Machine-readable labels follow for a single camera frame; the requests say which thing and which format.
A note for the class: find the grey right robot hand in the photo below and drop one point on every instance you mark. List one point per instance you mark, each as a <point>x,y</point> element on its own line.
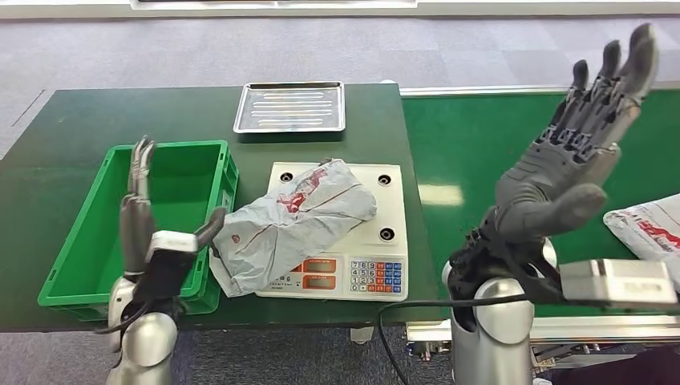
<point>552,180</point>

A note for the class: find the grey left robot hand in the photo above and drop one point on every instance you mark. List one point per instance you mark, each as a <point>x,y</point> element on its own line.
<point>135,228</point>

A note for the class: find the grey mailer package red print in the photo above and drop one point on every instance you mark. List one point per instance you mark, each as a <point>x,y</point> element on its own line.
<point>287,223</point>
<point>648,228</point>

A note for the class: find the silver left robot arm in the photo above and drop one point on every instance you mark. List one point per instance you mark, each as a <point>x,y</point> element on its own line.
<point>146,342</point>

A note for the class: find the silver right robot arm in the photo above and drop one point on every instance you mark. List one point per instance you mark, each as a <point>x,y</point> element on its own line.
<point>494,329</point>

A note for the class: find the metal conveyor underframe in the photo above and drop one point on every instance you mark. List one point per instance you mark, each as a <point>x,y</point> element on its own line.
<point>579,353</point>

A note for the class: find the green plastic crate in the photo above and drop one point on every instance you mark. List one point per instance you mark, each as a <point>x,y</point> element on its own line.
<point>175,180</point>

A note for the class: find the white electronic scale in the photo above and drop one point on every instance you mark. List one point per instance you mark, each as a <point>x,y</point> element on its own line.
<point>385,255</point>

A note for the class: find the metal baking tray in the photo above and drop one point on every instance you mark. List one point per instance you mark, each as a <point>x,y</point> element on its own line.
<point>289,106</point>

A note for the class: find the white table foot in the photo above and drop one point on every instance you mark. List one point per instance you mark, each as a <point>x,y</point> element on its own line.
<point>362,335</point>

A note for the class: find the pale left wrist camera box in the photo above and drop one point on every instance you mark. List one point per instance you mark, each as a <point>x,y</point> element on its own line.
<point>171,242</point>

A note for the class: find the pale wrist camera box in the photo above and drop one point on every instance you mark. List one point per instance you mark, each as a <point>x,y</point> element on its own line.
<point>171,242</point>
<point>616,281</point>

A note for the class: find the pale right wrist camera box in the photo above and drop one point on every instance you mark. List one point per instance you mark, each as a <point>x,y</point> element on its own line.
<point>616,281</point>

